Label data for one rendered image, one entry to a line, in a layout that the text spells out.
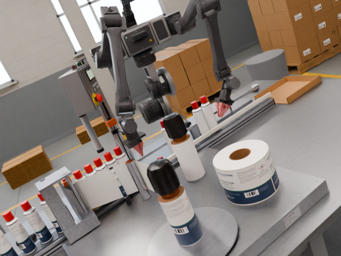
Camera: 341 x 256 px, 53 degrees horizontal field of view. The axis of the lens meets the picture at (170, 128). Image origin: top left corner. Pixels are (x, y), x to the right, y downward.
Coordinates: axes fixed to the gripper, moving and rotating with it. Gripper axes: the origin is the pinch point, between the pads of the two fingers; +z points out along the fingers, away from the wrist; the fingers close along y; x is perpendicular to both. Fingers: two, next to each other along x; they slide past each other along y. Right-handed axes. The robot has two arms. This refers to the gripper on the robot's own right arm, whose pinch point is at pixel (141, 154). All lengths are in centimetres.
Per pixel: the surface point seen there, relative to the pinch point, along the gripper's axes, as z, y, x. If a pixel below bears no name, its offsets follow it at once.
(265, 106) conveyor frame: 17, 78, 1
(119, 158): -2.6, -9.3, 3.6
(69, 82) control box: -42.9, -12.2, 8.1
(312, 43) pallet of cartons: 75, 347, 190
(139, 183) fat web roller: 4.3, -10.6, -15.0
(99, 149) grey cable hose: -8.2, -13.4, 14.4
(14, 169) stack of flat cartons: 78, -66, 400
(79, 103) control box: -32.7, -12.9, 8.4
